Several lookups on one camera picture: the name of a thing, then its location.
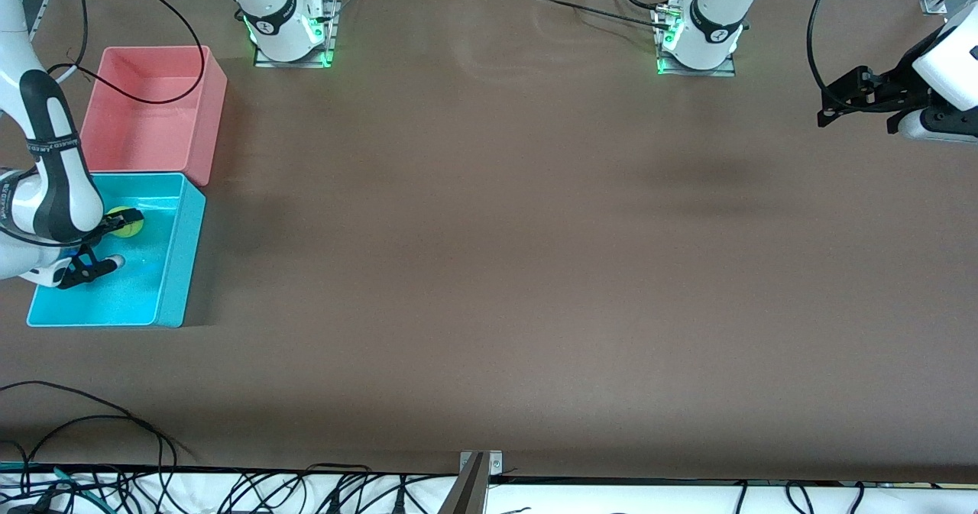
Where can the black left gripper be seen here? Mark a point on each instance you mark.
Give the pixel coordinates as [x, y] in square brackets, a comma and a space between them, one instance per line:
[904, 75]

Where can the yellow-green tennis ball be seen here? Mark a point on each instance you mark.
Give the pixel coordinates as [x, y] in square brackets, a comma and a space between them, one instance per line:
[131, 230]

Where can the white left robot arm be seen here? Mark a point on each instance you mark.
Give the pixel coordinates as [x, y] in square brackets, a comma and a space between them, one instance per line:
[714, 25]

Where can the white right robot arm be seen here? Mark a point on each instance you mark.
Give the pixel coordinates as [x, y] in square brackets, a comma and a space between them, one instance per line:
[80, 193]

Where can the blue plastic bin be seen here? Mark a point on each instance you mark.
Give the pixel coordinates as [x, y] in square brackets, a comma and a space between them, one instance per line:
[153, 292]

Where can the pink plastic bin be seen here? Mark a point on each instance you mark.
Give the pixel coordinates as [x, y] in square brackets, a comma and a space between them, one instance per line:
[153, 117]

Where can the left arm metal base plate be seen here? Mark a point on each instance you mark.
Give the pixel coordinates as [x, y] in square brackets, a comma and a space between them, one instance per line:
[726, 72]

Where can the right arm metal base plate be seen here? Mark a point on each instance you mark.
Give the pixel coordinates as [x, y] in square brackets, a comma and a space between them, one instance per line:
[334, 40]

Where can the aluminium camera pole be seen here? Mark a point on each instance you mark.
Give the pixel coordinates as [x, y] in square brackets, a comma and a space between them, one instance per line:
[467, 495]

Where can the small metal bracket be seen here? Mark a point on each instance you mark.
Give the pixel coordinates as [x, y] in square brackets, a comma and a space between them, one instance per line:
[495, 462]

